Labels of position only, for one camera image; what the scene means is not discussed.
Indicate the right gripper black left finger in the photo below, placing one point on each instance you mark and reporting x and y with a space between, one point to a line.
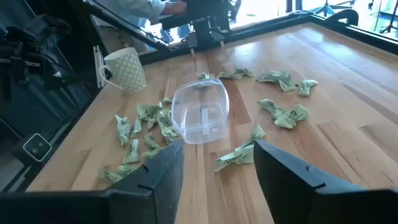
149 199

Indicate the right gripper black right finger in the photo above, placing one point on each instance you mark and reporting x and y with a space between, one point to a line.
295 193

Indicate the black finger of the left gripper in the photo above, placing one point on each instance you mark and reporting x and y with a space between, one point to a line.
222 43
192 52

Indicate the wrapper pile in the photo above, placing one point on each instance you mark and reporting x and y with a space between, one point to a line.
228 75

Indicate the clear plastic container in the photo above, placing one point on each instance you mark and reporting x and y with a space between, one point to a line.
199 105

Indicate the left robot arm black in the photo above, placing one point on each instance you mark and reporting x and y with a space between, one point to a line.
214 7

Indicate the patterned ceramic mug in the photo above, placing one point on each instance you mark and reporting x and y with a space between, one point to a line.
127 70

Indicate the person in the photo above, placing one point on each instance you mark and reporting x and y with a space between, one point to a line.
140 7

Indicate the black tripod stand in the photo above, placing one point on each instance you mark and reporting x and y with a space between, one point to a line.
326 6

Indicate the dark bulky equipment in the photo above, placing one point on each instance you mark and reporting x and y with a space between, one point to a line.
37 56

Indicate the thin black floor stand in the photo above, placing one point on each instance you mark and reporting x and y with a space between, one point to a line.
391 26

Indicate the black aluminium table frame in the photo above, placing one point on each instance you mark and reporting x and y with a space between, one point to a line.
273 26

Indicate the silver metal bracket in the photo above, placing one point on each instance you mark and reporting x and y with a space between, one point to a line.
99 68

